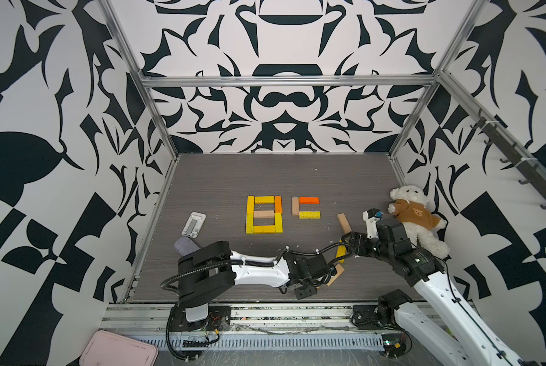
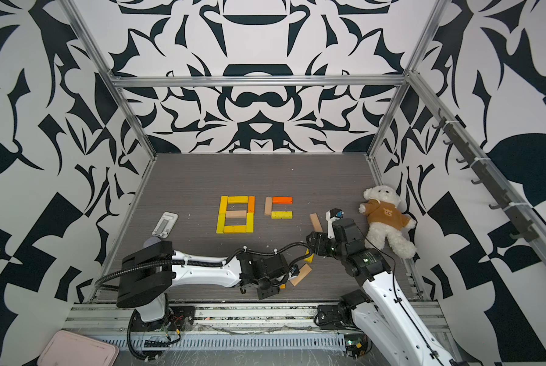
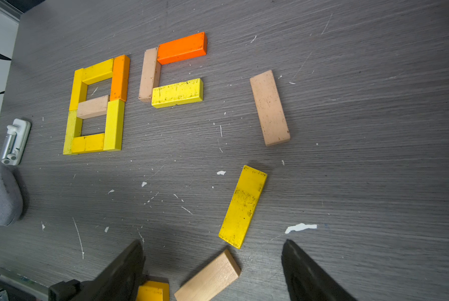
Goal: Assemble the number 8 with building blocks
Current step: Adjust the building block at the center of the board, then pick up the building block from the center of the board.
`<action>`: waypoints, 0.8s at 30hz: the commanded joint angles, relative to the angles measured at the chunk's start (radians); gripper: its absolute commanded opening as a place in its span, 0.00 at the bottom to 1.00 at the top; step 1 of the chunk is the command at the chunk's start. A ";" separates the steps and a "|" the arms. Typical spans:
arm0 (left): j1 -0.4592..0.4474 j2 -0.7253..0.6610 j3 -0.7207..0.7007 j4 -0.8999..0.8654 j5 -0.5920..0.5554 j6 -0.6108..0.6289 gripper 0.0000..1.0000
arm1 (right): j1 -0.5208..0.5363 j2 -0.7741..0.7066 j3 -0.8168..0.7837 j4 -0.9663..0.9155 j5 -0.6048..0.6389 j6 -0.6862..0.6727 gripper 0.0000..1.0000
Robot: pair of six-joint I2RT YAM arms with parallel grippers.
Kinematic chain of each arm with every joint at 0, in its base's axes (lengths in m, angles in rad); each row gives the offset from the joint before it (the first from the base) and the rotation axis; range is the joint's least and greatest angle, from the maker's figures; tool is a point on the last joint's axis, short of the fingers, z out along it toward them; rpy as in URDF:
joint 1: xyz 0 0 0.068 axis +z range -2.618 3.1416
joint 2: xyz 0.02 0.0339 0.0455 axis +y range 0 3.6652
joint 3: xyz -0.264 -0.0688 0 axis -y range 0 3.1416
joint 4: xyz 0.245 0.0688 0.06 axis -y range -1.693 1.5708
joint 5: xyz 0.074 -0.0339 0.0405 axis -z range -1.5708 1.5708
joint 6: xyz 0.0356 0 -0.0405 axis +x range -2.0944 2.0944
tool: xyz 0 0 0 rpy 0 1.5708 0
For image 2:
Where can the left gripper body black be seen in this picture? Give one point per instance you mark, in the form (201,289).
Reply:
(269,289)

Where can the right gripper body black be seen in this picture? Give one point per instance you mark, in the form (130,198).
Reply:
(325,246)

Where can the natural wood block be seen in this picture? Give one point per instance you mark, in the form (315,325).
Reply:
(268,206)
(304,271)
(236,214)
(316,224)

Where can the natural wood block bottom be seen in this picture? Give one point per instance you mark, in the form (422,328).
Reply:
(304,271)

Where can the yellow block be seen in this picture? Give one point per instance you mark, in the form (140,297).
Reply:
(250,223)
(309,257)
(220,228)
(234,229)
(237,200)
(223,205)
(282,215)

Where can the orange block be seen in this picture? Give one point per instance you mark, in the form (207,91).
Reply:
(282,200)
(251,205)

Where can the yellow block top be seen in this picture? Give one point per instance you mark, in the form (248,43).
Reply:
(237,200)

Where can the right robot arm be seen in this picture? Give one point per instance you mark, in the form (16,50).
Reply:
(379,309)

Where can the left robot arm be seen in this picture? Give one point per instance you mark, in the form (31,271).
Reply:
(146,275)

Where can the white teddy bear brown shirt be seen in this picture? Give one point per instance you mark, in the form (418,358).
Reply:
(386,222)

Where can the green circuit board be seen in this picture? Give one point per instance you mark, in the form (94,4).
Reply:
(356,346)

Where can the clear plastic package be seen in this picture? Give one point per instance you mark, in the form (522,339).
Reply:
(165,225)

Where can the pink tray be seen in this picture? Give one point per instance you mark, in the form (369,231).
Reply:
(68,348)

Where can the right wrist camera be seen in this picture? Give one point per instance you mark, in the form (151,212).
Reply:
(333,215)

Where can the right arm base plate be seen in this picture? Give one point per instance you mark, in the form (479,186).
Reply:
(333,317)

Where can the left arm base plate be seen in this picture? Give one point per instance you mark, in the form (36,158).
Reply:
(177,317)

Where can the white cable duct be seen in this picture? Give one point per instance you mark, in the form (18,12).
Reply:
(249,342)

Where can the wall hook rail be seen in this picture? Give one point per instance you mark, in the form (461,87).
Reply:
(488,175)

